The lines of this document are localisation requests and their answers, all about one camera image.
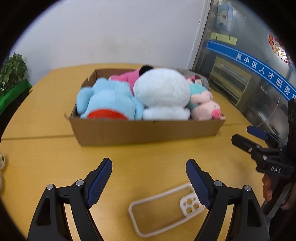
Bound operator right hand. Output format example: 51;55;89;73
262;173;296;210

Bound blue plush toy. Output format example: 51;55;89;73
76;77;144;121

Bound white panda plush toy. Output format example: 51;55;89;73
133;68;191;121

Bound red new year decal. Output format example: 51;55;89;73
267;31;294;65

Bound patterned paper cup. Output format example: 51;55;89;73
0;153;6;170

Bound cartoon window poster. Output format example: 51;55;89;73
216;5;233;32

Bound clear phone case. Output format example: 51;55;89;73
128;183;205;238

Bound green table cloth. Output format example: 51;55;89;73
0;79;32;114

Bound brown cardboard box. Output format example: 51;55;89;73
69;68;225;146

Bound grey folded cloth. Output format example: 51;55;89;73
176;68;211;91

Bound green potted plant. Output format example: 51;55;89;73
1;53;28;95

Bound pink plush toy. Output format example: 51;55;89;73
108;65;196;91

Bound pig plush teal shirt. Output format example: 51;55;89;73
187;83;226;121

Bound blue window banner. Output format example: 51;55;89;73
206;40;295;100

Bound yellow sticky notes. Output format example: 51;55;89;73
210;32;237;46

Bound metal shelf rack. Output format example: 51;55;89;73
209;57;259;113

